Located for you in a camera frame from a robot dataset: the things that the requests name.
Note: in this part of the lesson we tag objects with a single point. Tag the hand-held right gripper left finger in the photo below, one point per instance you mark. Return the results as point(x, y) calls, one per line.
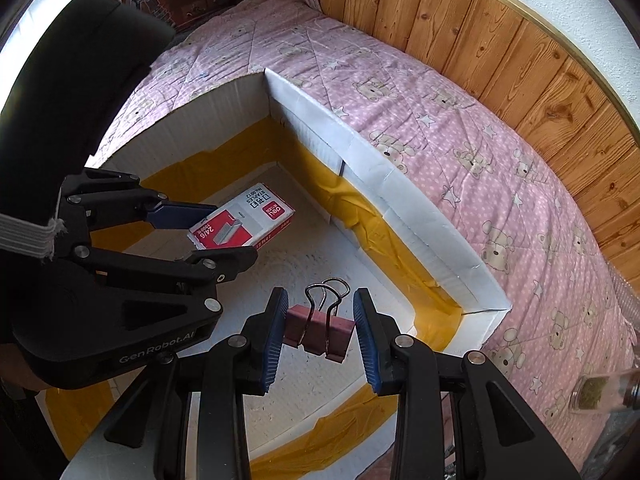
point(272, 347)

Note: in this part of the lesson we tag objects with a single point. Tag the red and white staples box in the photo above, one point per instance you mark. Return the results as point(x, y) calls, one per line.
point(240, 217)

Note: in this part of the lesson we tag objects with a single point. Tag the bubble wrap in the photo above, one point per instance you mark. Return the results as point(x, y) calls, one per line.
point(627, 305)

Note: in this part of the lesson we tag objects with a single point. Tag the glass bottle with tea leaves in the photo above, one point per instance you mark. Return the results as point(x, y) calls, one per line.
point(595, 392)

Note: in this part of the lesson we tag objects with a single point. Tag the person's left forearm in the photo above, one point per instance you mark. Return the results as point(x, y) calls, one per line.
point(65, 85)

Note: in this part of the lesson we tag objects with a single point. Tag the white cardboard box yellow tape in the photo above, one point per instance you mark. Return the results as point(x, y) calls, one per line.
point(410, 190)

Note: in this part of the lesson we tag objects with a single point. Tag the wooden headboard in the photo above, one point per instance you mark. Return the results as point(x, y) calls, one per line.
point(500, 35)

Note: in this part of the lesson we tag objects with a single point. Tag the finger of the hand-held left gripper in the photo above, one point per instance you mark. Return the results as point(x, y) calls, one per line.
point(180, 215)
point(150, 272)

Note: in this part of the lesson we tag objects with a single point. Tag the pink bear print blanket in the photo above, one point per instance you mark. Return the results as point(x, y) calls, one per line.
point(450, 110)

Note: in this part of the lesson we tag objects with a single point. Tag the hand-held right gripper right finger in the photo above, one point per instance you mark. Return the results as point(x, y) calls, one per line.
point(367, 347)

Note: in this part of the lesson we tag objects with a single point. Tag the pink binder clip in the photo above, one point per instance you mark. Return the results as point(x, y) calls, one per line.
point(320, 332)

